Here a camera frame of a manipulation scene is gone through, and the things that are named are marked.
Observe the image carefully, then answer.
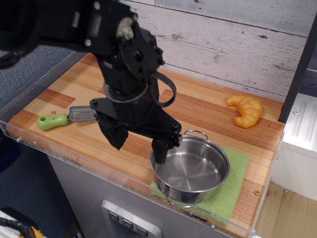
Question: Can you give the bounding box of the clear acrylic guard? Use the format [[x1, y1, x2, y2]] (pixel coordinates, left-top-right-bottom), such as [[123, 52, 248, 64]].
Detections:
[[4, 52, 284, 238]]

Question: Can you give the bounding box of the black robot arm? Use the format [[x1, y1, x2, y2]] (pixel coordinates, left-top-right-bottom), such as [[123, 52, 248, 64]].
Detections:
[[0, 0, 181, 164]]

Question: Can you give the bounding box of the orange plastic croissant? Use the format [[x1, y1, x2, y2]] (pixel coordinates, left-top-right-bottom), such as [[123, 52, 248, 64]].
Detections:
[[226, 96, 263, 128]]

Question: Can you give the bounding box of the black cable loop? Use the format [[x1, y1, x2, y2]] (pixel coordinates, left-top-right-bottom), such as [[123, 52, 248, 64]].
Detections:
[[148, 73, 177, 108]]

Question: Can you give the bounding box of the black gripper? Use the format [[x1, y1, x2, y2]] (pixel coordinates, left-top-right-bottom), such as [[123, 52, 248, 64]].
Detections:
[[90, 84, 181, 164]]

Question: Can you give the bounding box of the green cloth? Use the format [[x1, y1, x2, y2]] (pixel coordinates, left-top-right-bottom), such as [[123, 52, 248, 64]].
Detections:
[[150, 147, 249, 227]]

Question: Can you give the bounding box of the stainless steel pot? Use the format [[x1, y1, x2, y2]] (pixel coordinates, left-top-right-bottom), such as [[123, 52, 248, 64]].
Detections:
[[150, 130, 230, 208]]

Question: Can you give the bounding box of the white appliance right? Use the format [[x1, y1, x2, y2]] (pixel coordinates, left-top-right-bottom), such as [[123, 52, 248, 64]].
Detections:
[[271, 93, 317, 200]]

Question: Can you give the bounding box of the silver dispenser panel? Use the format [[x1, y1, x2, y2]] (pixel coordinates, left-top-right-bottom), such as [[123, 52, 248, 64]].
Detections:
[[101, 199, 162, 238]]

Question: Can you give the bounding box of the yellow black object corner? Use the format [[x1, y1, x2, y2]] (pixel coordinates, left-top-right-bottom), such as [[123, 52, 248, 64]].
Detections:
[[0, 218, 45, 238]]

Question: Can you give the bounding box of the dark grey right post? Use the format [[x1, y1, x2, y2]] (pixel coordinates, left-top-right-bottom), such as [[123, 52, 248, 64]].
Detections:
[[278, 15, 317, 123]]

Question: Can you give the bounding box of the green handled grey spatula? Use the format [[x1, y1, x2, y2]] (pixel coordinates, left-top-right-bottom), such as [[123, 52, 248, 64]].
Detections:
[[37, 106, 95, 130]]

